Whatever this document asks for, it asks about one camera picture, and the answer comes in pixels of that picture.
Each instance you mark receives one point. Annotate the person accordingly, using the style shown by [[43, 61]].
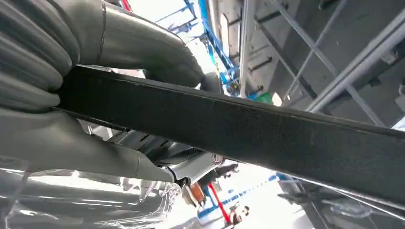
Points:
[[239, 215]]

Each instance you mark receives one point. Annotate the clear plastic film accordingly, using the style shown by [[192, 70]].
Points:
[[79, 205]]

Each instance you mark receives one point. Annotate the blue metal rack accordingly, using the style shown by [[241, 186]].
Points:
[[218, 47]]

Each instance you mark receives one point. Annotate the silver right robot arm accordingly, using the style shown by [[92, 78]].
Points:
[[28, 63]]

